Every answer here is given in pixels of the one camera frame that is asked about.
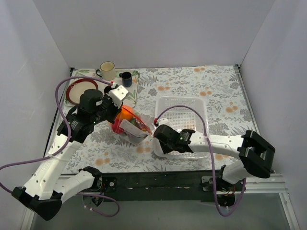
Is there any white plastic basket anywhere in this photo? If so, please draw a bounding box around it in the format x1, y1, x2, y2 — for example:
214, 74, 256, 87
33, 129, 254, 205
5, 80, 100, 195
152, 96, 209, 160

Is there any clear zip top bag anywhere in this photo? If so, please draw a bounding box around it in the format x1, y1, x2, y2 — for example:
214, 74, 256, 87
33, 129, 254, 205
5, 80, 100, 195
110, 110, 155, 145

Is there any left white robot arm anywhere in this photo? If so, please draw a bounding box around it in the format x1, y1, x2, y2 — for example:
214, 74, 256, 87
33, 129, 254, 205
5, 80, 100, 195
12, 86, 129, 220

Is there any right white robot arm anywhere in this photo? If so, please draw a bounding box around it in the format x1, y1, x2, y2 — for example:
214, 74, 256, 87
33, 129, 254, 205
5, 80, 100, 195
153, 125, 275, 191

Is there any fake whole orange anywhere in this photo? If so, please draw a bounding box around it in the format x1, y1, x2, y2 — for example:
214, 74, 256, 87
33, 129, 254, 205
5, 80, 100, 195
116, 105, 134, 121

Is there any floral serving tray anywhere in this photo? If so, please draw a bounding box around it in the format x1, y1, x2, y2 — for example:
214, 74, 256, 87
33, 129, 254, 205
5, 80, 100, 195
64, 69, 141, 109

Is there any floral table mat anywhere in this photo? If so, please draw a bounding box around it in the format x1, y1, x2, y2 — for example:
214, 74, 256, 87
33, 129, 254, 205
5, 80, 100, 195
47, 65, 259, 172

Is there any red rimmed plate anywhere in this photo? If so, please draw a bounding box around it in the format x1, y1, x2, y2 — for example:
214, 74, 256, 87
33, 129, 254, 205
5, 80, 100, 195
66, 78, 98, 105

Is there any dark blue cup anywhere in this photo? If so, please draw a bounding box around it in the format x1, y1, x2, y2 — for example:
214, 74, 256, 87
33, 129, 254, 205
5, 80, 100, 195
119, 71, 132, 87

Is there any cream enamel mug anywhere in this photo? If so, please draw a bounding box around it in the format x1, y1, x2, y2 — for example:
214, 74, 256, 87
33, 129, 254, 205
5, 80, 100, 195
96, 61, 117, 81

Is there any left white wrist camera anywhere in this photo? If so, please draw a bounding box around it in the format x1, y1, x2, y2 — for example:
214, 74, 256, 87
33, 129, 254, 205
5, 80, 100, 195
104, 82, 129, 108

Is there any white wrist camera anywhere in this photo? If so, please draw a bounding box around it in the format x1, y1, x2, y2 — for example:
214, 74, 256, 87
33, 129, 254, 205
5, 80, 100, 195
104, 82, 129, 108
153, 118, 170, 127

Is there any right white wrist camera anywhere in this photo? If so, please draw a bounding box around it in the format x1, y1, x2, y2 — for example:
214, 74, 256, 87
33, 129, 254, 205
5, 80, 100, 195
153, 118, 170, 127

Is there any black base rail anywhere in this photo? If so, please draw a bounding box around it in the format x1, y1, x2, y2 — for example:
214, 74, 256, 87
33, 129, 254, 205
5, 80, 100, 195
59, 169, 259, 203

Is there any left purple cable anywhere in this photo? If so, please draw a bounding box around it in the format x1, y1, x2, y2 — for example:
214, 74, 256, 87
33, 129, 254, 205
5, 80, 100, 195
0, 76, 120, 218

